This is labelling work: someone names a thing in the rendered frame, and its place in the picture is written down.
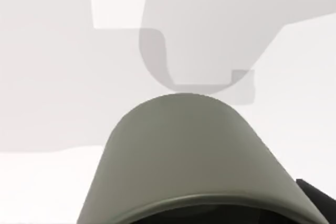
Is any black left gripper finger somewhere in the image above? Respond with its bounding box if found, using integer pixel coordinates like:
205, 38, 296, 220
295, 178, 336, 224

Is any grey-green cup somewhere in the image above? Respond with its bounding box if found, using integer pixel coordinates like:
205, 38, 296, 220
76, 92, 329, 224

